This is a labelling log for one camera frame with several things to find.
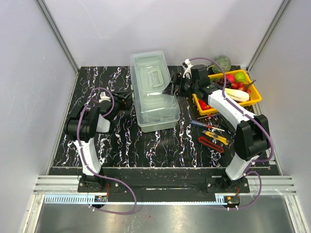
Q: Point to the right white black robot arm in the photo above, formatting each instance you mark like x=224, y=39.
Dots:
x=252, y=137

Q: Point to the blue red screwdriver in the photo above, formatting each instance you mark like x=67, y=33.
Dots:
x=200, y=124

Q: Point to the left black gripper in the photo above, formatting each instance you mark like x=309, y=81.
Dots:
x=124, y=99

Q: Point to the red cherries bunch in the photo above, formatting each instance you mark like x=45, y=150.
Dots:
x=241, y=86

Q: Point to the dark purple grapes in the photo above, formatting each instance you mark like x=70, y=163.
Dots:
x=221, y=82

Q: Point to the yellow plastic bin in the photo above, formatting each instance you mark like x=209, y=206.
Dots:
x=254, y=94

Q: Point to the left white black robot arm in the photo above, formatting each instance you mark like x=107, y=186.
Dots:
x=85, y=122

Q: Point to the aluminium frame rail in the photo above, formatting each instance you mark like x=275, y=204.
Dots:
x=269, y=185

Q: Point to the clear plastic tool box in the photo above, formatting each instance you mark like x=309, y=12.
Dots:
x=149, y=77

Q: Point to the red pink apple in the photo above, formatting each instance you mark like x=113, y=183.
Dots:
x=229, y=79

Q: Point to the yellow utility knife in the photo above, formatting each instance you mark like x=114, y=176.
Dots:
x=217, y=137

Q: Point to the green netted melon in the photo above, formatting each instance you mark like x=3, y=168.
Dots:
x=224, y=62

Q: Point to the red utility knife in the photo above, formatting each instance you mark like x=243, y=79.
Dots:
x=205, y=142

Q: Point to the green apple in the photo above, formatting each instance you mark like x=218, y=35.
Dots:
x=240, y=77

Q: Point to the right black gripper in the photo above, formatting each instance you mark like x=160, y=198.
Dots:
x=177, y=80

